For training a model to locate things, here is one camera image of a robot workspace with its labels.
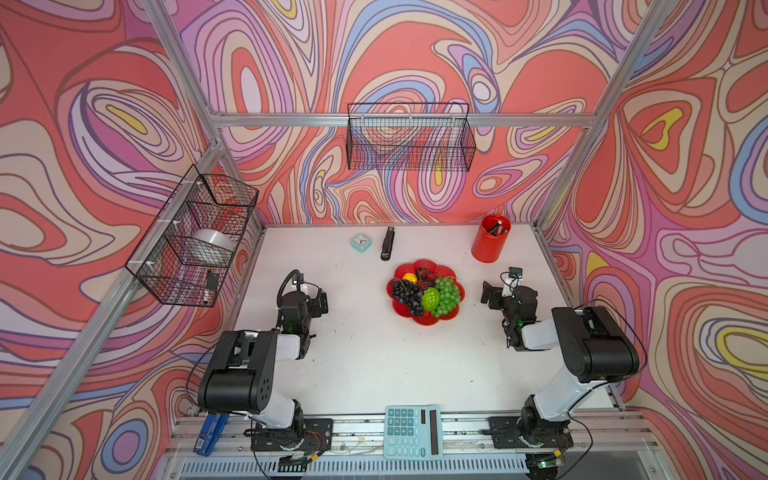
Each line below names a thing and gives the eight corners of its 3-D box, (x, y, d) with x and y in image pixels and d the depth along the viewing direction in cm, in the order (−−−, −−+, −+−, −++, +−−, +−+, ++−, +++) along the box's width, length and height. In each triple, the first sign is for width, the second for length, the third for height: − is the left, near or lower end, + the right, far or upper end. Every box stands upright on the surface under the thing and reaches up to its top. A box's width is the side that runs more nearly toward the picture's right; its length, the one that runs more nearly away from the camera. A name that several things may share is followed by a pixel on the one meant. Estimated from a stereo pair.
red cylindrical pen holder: (473, 262, 110) (483, 237, 100) (468, 239, 118) (476, 214, 107) (504, 262, 110) (516, 237, 100) (496, 239, 118) (507, 214, 107)
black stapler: (380, 259, 111) (380, 251, 107) (388, 232, 120) (388, 224, 116) (388, 261, 111) (388, 252, 107) (395, 233, 120) (395, 225, 116)
